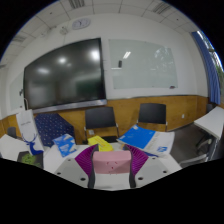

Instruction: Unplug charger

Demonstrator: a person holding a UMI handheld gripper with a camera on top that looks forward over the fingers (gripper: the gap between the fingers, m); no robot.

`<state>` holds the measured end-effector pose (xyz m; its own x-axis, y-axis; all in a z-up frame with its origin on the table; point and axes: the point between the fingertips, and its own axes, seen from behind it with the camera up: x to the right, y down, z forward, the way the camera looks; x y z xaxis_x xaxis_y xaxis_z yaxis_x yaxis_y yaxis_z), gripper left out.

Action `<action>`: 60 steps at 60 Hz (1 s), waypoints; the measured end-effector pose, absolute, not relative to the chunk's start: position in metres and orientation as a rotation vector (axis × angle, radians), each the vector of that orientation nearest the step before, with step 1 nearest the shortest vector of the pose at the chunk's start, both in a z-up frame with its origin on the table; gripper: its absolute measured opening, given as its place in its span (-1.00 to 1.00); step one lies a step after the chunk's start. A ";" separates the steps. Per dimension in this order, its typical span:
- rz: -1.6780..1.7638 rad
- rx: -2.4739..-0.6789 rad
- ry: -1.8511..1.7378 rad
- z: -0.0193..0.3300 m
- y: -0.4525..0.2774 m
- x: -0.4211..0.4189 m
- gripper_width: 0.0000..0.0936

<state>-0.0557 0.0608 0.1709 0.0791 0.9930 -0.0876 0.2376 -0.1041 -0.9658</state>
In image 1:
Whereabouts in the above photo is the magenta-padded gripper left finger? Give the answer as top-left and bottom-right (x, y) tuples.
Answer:
(53, 143), (100, 189)

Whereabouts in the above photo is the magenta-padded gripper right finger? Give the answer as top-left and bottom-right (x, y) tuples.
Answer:
(124, 144), (183, 189)

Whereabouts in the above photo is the pink charger block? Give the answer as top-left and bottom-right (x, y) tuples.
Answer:
(92, 150), (132, 175)

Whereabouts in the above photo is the yellow box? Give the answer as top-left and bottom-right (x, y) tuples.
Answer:
(87, 135), (114, 153)

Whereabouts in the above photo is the blue notebook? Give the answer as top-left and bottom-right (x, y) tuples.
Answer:
(117, 124), (157, 150)

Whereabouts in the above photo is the blue tissue box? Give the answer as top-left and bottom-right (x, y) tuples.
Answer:
(52, 133), (78, 158)

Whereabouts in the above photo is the white and blue book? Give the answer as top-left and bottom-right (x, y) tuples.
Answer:
(126, 130), (176, 158)

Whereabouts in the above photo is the black chair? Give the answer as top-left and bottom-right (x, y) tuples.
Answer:
(83, 106), (120, 143)
(137, 102), (168, 133)

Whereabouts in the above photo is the blue dotted armchair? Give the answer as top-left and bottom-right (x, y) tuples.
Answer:
(34, 112), (76, 148)

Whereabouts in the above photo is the black mouse pad green print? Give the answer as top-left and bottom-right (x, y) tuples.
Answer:
(17, 150), (44, 169)

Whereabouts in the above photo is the white paper bag blue deer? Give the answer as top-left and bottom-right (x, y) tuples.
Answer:
(15, 109), (45, 156)

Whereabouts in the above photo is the dark grey chair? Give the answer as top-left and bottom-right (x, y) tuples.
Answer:
(6, 126), (18, 139)

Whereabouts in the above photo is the white side table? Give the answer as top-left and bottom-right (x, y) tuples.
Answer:
(179, 105), (224, 165)

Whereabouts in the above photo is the small glass whiteboard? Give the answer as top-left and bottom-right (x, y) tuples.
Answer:
(9, 71), (26, 113)

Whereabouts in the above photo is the large glass whiteboard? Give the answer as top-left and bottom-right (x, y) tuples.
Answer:
(108, 38), (179, 90)

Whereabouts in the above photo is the blue curtain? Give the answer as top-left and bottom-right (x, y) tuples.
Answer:
(190, 30), (222, 106)

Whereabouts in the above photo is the large black wall screen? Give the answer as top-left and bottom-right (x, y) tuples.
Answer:
(23, 37), (108, 114)

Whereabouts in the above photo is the round wall clock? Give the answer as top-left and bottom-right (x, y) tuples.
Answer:
(71, 17), (92, 30)

